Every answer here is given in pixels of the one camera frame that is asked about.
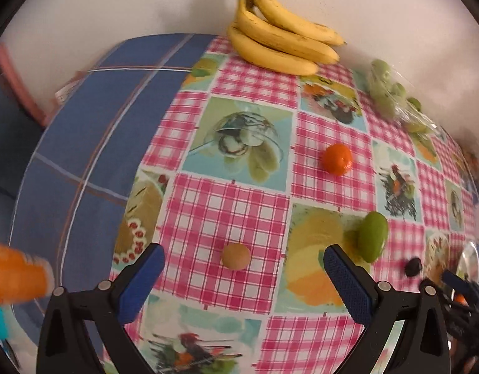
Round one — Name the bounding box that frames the small brown round fruit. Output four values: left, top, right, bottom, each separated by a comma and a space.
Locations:
221, 242, 251, 271

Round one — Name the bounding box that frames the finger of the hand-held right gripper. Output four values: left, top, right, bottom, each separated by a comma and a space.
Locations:
441, 270, 479, 304

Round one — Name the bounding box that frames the pink checkered tablecloth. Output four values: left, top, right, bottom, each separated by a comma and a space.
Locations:
111, 35, 479, 374

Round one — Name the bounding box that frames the pile of small green fruits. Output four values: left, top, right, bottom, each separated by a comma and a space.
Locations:
366, 59, 435, 133

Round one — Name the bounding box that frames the green mango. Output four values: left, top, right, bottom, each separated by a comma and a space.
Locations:
357, 211, 389, 263

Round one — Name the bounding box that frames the banana bunch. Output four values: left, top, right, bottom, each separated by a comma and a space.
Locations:
227, 0, 347, 76

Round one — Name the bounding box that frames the blue tablecloth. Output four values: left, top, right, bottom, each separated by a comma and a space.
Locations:
9, 33, 218, 374

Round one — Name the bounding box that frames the pink wooden frame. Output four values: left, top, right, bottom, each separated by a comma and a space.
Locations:
0, 43, 49, 127

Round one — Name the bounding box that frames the clear plastic fruit container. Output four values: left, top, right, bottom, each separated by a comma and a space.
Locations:
364, 59, 450, 141

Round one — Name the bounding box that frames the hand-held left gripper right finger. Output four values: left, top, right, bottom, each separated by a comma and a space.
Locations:
323, 244, 452, 374

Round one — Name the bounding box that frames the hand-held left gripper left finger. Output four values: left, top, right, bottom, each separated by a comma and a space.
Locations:
36, 242, 166, 374

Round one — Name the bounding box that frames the large metal bowl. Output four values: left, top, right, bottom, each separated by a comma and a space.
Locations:
455, 241, 479, 281

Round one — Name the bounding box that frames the orange plastic cup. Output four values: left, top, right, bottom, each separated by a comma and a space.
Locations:
0, 241, 55, 308

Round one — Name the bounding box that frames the dark plum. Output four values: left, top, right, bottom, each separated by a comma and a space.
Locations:
404, 257, 424, 278

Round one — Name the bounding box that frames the mandarin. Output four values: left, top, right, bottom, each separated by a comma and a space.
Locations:
322, 143, 354, 175

